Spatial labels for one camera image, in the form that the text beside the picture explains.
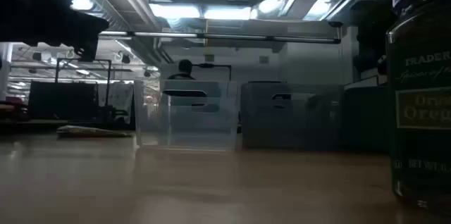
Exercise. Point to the brown spice packet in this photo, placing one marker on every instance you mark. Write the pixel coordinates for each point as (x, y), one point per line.
(91, 131)

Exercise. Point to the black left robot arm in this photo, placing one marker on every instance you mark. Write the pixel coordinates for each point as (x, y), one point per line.
(28, 5)

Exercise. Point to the black monitor screen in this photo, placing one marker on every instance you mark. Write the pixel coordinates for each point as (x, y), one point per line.
(63, 100)

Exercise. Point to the white hanging sheet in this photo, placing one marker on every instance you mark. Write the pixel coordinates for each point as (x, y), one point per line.
(121, 99)

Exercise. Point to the ceiling light panel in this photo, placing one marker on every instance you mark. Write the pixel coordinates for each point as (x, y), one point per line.
(227, 12)
(174, 11)

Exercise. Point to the person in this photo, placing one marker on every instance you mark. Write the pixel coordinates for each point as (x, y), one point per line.
(185, 67)

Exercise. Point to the clear plastic bin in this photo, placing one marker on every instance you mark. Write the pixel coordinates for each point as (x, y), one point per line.
(186, 122)

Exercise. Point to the grey plastic bin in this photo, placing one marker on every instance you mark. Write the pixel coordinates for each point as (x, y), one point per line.
(267, 125)

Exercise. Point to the oregano spice glass jar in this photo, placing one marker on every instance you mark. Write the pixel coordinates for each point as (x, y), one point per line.
(419, 111)

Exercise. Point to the ribbed ceiling ventilation duct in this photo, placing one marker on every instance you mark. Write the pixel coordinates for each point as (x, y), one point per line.
(112, 21)

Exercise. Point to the black metal stand frame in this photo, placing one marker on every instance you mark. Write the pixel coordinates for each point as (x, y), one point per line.
(215, 65)
(56, 72)

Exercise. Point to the metal overhead frame rail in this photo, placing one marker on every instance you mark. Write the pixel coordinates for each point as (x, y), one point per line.
(229, 36)

